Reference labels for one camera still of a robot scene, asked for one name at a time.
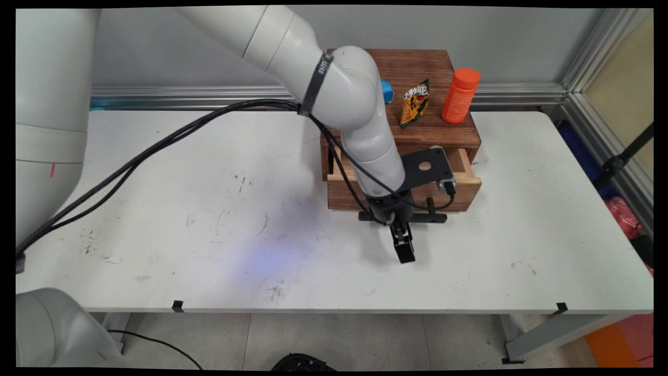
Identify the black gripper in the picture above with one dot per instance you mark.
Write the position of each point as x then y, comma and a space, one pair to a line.
389, 209

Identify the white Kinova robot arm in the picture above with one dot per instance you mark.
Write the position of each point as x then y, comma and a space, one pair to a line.
355, 94

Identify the light wooden drawer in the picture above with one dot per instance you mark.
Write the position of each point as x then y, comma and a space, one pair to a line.
459, 196

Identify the yellow green snack bag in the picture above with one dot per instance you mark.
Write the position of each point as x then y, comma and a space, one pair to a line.
415, 104

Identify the small blue object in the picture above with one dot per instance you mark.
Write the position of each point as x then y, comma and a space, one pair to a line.
387, 91

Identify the black round floor object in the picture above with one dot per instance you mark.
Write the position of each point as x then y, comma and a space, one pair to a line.
302, 363

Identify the orange plastic bottle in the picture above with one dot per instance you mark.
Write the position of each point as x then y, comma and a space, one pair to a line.
459, 96

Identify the black table edge clip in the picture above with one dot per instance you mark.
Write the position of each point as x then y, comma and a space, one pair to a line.
177, 306
561, 308

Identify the brown wooden drawer cabinet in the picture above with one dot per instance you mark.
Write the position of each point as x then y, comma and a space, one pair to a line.
417, 68

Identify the grey table leg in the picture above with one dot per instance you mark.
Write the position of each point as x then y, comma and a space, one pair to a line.
116, 329
553, 337

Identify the blue bin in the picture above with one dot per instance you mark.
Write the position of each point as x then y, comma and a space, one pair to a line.
582, 154

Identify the red plastic bag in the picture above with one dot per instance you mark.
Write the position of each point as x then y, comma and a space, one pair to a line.
623, 216

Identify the black tripod stand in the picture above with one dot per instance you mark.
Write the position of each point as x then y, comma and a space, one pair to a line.
621, 159

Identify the orange box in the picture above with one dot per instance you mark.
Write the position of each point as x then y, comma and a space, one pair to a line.
623, 342

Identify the black wrist camera mount plate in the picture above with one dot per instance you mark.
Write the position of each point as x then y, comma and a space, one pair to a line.
417, 177

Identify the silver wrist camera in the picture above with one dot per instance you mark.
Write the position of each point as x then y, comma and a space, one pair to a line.
448, 184

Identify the corner aluminium frame post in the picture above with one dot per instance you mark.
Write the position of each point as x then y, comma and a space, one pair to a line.
600, 120

